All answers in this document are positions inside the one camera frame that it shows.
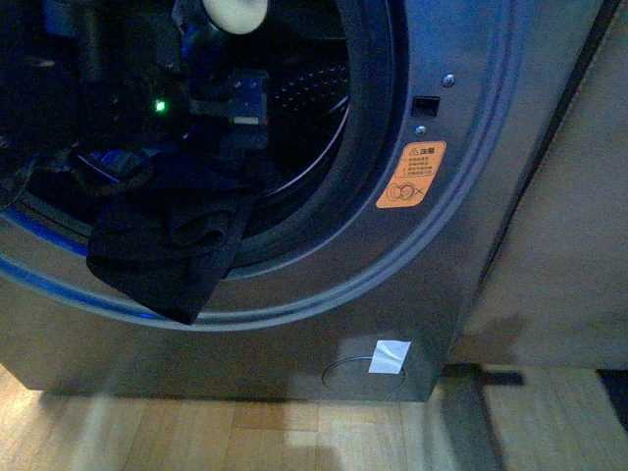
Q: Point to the dark blue garment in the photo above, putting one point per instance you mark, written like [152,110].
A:
[167,236]

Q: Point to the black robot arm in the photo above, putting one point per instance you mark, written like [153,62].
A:
[76,95]

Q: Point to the grey front-load washing machine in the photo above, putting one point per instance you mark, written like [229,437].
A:
[490,78]

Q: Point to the orange warning sticker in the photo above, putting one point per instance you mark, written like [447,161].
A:
[415,172]

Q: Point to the white tape on filter cover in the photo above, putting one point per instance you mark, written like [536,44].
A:
[388,357]

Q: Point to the round filter cover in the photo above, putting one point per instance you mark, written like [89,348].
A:
[351,376]

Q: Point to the steel perforated washer drum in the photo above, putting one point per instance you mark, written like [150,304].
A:
[308,105]

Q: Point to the black rubber door gasket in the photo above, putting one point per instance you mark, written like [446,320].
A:
[56,207]

